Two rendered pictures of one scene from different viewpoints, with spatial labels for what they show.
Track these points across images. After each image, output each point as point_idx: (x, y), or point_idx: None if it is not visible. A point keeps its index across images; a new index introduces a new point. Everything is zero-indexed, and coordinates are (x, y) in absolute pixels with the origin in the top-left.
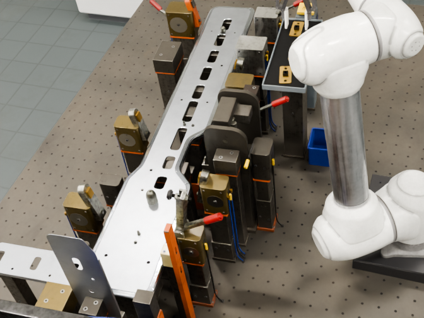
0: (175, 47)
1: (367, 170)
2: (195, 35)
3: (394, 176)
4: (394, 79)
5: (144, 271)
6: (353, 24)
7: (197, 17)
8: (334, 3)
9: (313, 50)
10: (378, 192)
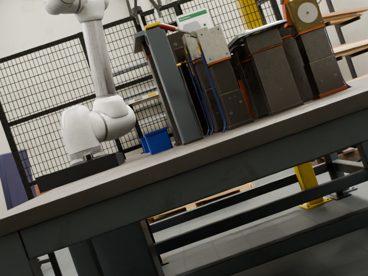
0: None
1: (123, 164)
2: (291, 35)
3: (85, 107)
4: (105, 174)
5: None
6: None
7: (284, 16)
8: (220, 140)
9: None
10: (96, 113)
